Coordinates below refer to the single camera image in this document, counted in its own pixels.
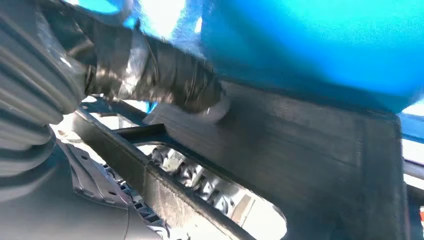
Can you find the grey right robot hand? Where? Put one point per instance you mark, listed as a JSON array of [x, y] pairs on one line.
[[149, 73]]

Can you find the large blue metal shelf rack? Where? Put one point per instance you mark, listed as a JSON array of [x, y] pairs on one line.
[[314, 39]]

